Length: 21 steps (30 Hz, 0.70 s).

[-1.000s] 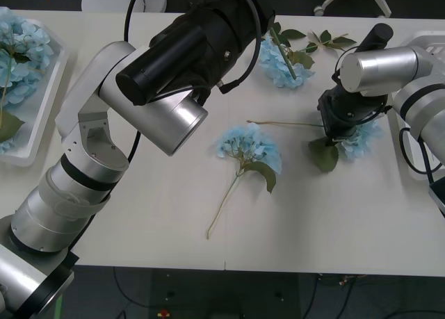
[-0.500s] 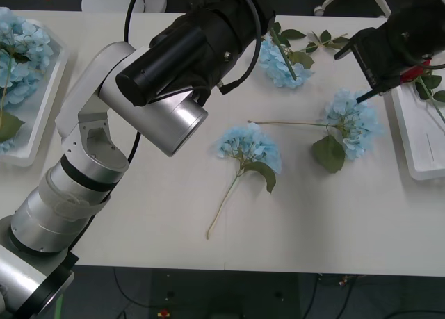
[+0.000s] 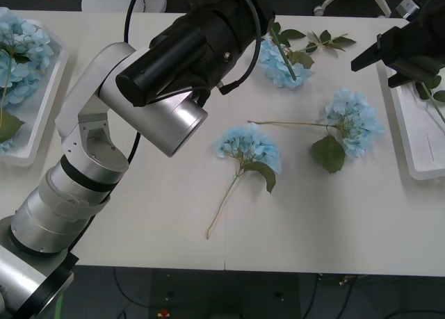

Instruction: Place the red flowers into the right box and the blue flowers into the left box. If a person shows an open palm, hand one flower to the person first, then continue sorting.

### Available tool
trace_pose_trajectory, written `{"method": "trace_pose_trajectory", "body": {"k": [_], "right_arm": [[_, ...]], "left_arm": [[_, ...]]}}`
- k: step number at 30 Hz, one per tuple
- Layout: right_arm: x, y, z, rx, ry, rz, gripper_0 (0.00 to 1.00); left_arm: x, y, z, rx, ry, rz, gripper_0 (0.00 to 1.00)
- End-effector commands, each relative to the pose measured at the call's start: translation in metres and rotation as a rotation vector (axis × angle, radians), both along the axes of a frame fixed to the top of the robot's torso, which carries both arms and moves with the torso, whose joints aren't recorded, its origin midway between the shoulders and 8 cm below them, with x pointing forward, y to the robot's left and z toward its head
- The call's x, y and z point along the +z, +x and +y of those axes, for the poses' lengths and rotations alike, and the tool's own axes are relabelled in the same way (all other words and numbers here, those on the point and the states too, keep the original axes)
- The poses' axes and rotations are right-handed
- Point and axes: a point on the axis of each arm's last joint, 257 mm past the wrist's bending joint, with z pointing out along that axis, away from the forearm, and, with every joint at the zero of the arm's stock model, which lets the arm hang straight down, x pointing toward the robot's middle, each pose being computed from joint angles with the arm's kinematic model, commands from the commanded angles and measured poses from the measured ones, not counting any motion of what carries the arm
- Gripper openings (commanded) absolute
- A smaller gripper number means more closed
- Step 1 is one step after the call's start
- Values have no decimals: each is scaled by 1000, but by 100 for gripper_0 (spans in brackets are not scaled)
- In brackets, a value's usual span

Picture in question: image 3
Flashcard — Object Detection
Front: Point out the red rose green stem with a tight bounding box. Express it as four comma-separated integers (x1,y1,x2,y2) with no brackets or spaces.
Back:
270,30,298,82
410,54,445,124

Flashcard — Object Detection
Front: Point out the shallow white box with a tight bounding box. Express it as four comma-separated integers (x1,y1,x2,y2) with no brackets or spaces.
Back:
377,60,445,181
0,6,70,167

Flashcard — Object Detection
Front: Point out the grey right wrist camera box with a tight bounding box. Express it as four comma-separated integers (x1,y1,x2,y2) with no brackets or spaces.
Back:
396,0,421,21

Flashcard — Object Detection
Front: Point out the pale blue flower green stem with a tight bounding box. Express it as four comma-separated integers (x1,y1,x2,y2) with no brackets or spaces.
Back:
206,122,283,240
257,33,316,90
247,87,386,174
6,65,45,106
0,138,17,156
0,8,54,145

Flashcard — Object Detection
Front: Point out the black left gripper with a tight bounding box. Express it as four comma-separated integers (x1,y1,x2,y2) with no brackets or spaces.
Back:
243,0,276,42

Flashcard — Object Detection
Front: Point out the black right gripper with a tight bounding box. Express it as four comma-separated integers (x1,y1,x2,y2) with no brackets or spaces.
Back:
350,15,445,89

